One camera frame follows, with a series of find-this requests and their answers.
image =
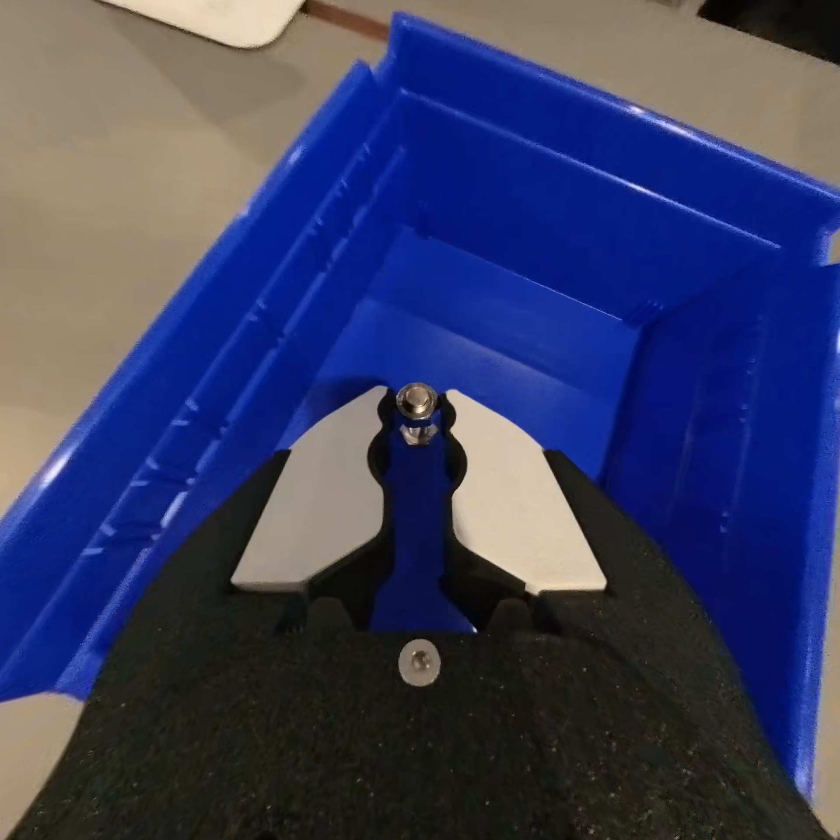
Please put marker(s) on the large blue plastic bin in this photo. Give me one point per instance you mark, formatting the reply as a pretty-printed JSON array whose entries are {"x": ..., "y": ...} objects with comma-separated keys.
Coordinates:
[{"x": 525, "y": 197}]

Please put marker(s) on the white-based sign stand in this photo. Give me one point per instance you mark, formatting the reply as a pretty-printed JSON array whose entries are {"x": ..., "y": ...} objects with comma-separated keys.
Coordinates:
[{"x": 197, "y": 16}]

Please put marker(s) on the silver hex bolt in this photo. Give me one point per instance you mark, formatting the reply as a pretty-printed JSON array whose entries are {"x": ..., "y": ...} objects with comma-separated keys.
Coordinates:
[{"x": 415, "y": 435}]

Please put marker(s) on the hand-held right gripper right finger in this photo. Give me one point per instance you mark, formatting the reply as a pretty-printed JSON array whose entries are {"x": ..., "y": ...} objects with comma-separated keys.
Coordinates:
[{"x": 525, "y": 518}]

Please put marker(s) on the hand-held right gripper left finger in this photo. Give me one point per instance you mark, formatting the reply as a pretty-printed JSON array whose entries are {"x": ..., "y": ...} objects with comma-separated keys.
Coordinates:
[{"x": 308, "y": 518}]

